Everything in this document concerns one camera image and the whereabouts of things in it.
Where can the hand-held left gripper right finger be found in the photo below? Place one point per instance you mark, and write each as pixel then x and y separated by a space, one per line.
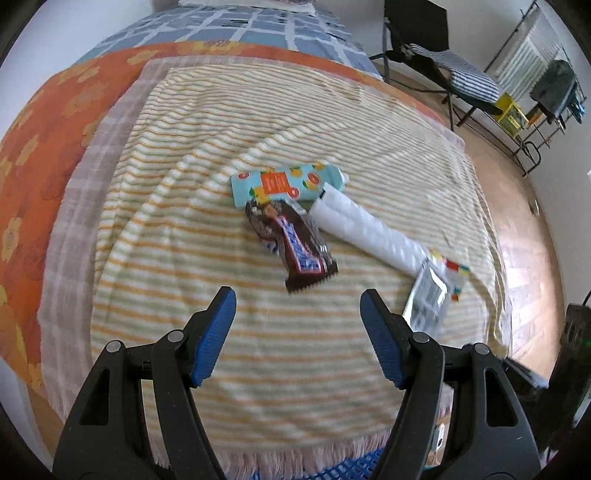
pixel 383 341

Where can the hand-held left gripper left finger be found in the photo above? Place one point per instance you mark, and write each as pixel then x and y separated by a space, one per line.
pixel 212 341

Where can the silver foil wrapper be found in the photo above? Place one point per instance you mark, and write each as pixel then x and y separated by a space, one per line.
pixel 427 290

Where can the long white plastic wrapper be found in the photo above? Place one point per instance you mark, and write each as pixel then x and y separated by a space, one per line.
pixel 364 228

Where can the brown chocolate bar wrapper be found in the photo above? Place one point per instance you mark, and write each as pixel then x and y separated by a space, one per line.
pixel 295 244

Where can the teal orange-print packet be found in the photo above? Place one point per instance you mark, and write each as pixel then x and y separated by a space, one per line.
pixel 277 182

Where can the yellow striped towel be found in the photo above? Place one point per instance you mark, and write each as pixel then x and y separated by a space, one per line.
pixel 184 258

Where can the pink plaid fringed blanket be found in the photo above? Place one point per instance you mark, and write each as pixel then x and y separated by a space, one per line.
pixel 64 258

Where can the black box device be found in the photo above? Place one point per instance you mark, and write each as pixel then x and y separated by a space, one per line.
pixel 575 369

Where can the black clothes rack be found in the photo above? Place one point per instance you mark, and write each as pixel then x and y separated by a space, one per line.
pixel 531 145

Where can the orange floral blanket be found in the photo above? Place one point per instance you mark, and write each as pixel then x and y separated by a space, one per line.
pixel 37 152

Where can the yellow box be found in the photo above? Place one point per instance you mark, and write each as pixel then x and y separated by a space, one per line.
pixel 510 113

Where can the dark hanging garment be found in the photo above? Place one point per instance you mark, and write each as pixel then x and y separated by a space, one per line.
pixel 554 85

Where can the blue checked bed sheet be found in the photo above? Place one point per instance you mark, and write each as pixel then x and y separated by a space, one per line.
pixel 258 32

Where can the striped hanging towel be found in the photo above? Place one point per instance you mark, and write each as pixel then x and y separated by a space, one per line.
pixel 526 60

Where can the black folding chair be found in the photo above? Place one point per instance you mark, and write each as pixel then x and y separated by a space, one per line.
pixel 415 18

